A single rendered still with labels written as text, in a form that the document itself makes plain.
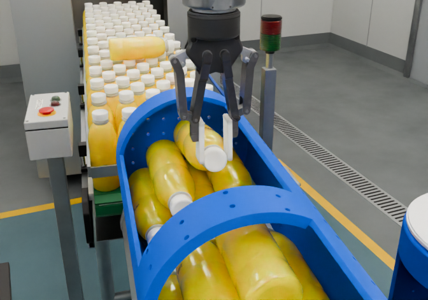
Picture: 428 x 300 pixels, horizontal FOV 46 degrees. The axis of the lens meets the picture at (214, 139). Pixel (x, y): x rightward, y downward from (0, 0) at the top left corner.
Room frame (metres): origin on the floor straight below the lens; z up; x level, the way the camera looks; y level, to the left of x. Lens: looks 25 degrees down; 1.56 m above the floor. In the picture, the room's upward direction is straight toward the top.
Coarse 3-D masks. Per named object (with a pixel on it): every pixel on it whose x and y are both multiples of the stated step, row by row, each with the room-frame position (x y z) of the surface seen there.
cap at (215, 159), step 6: (210, 150) 0.71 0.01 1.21; (216, 150) 0.72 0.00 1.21; (222, 150) 0.72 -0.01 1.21; (204, 156) 0.71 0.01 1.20; (210, 156) 0.71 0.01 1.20; (216, 156) 0.71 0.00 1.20; (222, 156) 0.72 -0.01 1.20; (204, 162) 0.71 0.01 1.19; (210, 162) 0.71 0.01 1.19; (216, 162) 0.71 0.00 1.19; (222, 162) 0.71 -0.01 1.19; (210, 168) 0.71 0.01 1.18; (216, 168) 0.71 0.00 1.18; (222, 168) 0.71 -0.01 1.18
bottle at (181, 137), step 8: (176, 128) 0.88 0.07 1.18; (184, 128) 0.84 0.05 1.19; (208, 128) 0.81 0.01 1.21; (176, 136) 0.86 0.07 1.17; (184, 136) 0.81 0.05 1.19; (208, 136) 0.76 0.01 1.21; (216, 136) 0.77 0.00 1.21; (176, 144) 0.86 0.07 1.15; (184, 144) 0.79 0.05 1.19; (192, 144) 0.76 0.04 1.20; (208, 144) 0.74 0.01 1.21; (216, 144) 0.75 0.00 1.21; (184, 152) 0.78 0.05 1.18; (192, 152) 0.75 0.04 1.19; (192, 160) 0.75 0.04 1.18; (200, 168) 0.74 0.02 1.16
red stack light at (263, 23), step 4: (260, 20) 1.52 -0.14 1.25; (264, 20) 1.50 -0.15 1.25; (280, 20) 1.50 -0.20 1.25; (260, 24) 1.52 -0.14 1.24; (264, 24) 1.50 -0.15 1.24; (268, 24) 1.49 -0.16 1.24; (272, 24) 1.49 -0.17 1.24; (276, 24) 1.49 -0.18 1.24; (280, 24) 1.50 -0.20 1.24; (260, 28) 1.52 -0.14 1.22; (264, 28) 1.50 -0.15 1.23; (268, 28) 1.49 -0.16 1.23; (272, 28) 1.49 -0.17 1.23; (276, 28) 1.49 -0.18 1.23; (280, 28) 1.50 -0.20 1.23; (264, 32) 1.50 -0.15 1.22; (268, 32) 1.49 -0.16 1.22; (272, 32) 1.49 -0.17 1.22; (276, 32) 1.49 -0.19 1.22; (280, 32) 1.50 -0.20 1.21
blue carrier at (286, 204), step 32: (160, 96) 0.92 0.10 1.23; (128, 128) 0.88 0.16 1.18; (160, 128) 0.93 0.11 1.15; (128, 160) 0.92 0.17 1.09; (256, 160) 0.92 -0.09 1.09; (128, 192) 0.72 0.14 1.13; (224, 192) 0.55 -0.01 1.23; (256, 192) 0.55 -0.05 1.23; (288, 192) 0.57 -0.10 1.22; (128, 224) 0.65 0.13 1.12; (192, 224) 0.51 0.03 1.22; (224, 224) 0.49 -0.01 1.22; (288, 224) 0.51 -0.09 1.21; (320, 224) 0.52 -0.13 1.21; (160, 256) 0.49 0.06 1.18; (320, 256) 0.62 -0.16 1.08; (352, 256) 0.48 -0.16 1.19; (160, 288) 0.47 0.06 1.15; (352, 288) 0.52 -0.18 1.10
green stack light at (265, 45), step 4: (260, 32) 1.52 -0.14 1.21; (260, 36) 1.51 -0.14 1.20; (264, 36) 1.50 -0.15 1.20; (268, 36) 1.49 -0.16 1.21; (272, 36) 1.49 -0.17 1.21; (276, 36) 1.49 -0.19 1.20; (280, 36) 1.51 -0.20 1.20; (260, 40) 1.51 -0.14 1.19; (264, 40) 1.50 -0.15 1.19; (268, 40) 1.49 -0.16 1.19; (272, 40) 1.49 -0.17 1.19; (276, 40) 1.49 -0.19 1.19; (280, 40) 1.51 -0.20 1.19; (260, 44) 1.51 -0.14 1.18; (264, 44) 1.50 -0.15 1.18; (268, 44) 1.49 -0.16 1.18; (272, 44) 1.49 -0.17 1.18; (276, 44) 1.49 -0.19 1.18; (280, 44) 1.51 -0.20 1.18; (260, 48) 1.51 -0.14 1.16; (264, 48) 1.50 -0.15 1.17; (268, 48) 1.49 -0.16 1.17; (272, 48) 1.49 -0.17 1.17; (276, 48) 1.50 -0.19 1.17; (280, 48) 1.51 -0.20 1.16
